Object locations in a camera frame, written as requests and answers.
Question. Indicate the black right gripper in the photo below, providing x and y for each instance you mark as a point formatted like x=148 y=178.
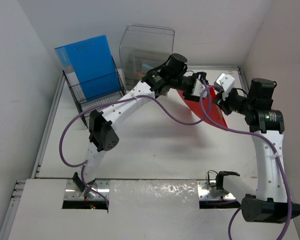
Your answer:
x=222 y=102

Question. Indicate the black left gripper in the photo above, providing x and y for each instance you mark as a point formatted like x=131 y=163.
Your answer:
x=195 y=77

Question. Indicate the clear plastic drawer organizer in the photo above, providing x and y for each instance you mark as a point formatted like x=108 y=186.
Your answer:
x=143 y=44

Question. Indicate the red folder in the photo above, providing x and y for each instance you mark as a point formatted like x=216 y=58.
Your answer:
x=212 y=110

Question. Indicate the blue folder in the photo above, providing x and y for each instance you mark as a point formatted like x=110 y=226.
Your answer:
x=89 y=67

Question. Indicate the black wire mesh shelf rack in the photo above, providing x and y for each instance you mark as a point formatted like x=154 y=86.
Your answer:
x=100 y=100

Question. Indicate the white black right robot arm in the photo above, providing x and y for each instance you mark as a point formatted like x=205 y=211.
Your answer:
x=269 y=202

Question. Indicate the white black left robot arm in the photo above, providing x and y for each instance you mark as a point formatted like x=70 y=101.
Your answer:
x=102 y=129

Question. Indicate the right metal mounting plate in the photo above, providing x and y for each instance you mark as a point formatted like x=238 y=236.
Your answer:
x=208 y=192

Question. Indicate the metal mounting plate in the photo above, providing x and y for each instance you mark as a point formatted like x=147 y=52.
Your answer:
x=72 y=192
x=208 y=192

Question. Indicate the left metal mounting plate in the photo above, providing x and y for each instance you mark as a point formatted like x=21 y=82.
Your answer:
x=72 y=192

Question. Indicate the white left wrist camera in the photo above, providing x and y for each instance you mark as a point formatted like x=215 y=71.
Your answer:
x=197 y=88

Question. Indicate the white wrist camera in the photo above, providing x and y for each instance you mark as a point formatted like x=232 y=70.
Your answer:
x=226 y=83
x=197 y=88

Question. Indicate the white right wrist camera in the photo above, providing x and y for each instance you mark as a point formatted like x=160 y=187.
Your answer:
x=226 y=83

